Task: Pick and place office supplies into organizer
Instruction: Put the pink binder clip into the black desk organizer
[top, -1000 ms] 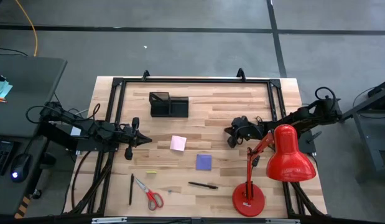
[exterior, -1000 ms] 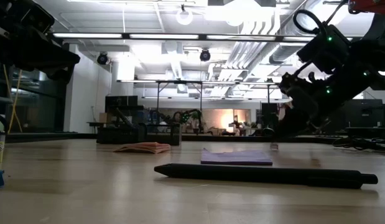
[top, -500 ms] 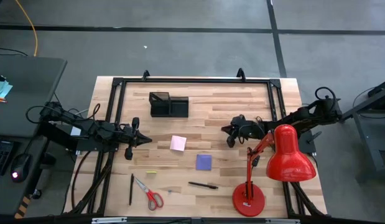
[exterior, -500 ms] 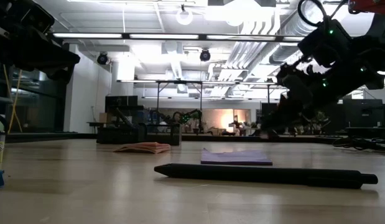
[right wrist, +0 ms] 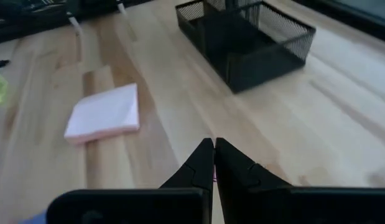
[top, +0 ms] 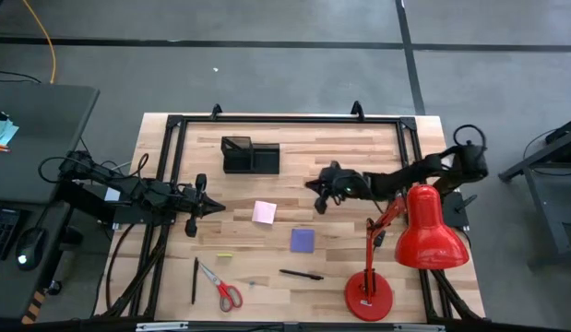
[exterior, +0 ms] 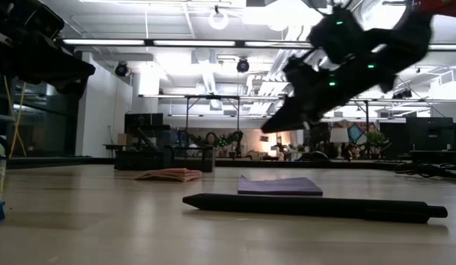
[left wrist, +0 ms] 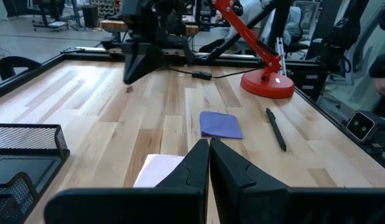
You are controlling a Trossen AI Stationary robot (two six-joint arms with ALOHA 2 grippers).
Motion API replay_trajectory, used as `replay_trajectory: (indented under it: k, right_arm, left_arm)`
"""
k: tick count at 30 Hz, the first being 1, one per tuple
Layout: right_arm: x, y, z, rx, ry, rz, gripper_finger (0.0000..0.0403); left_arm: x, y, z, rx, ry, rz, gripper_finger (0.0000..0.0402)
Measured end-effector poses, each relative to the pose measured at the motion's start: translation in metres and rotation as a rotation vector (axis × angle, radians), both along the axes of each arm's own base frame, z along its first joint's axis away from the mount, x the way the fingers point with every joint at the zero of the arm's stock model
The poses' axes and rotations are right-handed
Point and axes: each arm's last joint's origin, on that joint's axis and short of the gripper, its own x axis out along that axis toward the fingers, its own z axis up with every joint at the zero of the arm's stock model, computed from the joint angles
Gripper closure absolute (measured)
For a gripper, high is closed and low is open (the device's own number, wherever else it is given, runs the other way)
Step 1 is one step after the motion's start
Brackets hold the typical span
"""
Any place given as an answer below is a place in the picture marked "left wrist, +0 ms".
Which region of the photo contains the black bin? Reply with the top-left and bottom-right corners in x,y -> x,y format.
81,4 -> 100,29

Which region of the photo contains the small table-level camera box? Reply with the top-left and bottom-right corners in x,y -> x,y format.
345,110 -> 385,144

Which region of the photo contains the black mesh desk organizer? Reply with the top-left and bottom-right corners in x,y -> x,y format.
0,123 -> 71,224

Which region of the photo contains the purple sticky note pad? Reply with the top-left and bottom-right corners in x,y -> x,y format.
199,111 -> 244,140

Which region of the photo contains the metal equipment cart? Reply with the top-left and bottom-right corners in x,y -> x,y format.
32,0 -> 71,32

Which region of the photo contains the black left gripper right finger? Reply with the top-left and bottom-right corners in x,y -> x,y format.
210,138 -> 385,224

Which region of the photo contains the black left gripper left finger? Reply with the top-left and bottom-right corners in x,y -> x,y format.
44,138 -> 210,224

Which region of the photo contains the black lamp cord with switch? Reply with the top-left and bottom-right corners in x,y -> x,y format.
167,66 -> 264,81

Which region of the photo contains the pink sticky note pad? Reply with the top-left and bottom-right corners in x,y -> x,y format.
132,153 -> 186,189

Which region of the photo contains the red desk lamp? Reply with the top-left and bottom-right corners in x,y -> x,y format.
210,0 -> 295,100

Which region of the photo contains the black frame clamp handle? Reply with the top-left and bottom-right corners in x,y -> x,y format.
0,55 -> 43,82

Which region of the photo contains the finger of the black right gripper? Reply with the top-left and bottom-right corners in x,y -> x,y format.
132,43 -> 169,84
123,43 -> 146,84

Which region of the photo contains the black click pen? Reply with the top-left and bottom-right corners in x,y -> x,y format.
265,107 -> 287,152

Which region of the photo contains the wooden workbench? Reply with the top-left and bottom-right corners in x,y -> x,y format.
100,19 -> 200,35

